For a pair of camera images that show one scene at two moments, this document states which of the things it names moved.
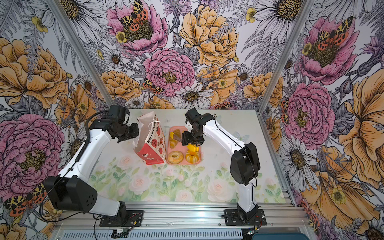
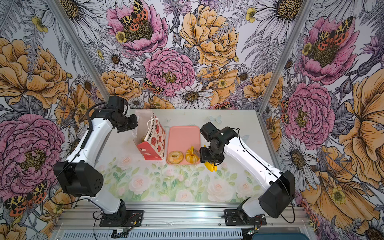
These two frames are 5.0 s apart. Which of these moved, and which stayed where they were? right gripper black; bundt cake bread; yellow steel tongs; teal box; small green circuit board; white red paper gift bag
Moved: right gripper black; yellow steel tongs
Stayed: white red paper gift bag; teal box; bundt cake bread; small green circuit board
